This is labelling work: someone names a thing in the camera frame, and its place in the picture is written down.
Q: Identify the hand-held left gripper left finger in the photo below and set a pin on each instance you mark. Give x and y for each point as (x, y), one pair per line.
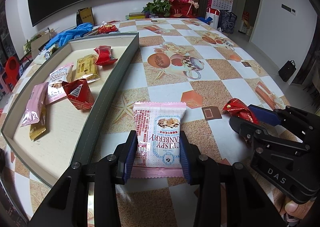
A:
(130, 159)

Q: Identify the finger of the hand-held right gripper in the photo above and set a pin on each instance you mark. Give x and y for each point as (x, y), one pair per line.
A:
(265, 115)
(243, 128)

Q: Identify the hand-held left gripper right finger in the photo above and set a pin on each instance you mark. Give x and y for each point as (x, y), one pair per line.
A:
(186, 164)

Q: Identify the red snack packet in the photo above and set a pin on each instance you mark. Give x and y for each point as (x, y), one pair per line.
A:
(105, 54)
(78, 94)
(240, 109)

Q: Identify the pink white biscuit packet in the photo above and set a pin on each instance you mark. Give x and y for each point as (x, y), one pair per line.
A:
(160, 137)
(58, 82)

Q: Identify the grey-green shallow box tray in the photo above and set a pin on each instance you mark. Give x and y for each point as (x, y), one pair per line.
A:
(70, 127)

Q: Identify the gold foil snack packet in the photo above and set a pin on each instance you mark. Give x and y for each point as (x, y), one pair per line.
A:
(37, 129)

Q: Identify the yellow biscuit packet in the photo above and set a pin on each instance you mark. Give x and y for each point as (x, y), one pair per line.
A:
(87, 68)

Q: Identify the plain pink snack packet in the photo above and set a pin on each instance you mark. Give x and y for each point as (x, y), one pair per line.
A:
(35, 104)

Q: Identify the person's right hand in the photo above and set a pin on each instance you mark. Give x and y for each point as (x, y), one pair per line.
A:
(296, 210)

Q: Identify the white carton boxes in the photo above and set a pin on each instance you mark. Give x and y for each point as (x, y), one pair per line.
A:
(246, 28)

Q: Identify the dark patterned tote bag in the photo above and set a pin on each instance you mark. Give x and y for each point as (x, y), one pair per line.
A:
(228, 22)

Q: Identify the red paper bag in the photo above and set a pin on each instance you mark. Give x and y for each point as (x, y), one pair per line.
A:
(245, 16)

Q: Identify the white paper bag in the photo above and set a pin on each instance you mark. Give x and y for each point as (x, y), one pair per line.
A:
(213, 18)

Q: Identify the dark red printed box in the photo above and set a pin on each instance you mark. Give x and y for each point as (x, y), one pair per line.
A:
(10, 204)

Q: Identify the red yellow printed snack bag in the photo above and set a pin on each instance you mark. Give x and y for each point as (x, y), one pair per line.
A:
(107, 29)

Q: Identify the red gift box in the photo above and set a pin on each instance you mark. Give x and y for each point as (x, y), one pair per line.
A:
(181, 9)

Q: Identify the blue gloves pile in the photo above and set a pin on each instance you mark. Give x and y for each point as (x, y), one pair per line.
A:
(72, 34)

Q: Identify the open cardboard box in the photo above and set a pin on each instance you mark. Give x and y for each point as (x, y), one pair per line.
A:
(42, 41)

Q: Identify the pink plastic stool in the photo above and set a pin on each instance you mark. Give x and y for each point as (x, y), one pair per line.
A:
(4, 81)

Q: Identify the green potted plant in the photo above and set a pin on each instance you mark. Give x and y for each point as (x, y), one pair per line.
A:
(157, 7)

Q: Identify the red plastic stool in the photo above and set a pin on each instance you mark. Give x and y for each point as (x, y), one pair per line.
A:
(11, 69)

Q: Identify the gold black paper bag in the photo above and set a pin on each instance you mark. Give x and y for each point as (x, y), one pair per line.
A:
(86, 17)

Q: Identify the storage shelf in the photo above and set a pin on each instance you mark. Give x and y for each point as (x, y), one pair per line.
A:
(5, 34)

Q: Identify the wall switch panel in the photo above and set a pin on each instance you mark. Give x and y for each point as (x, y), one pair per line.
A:
(288, 9)

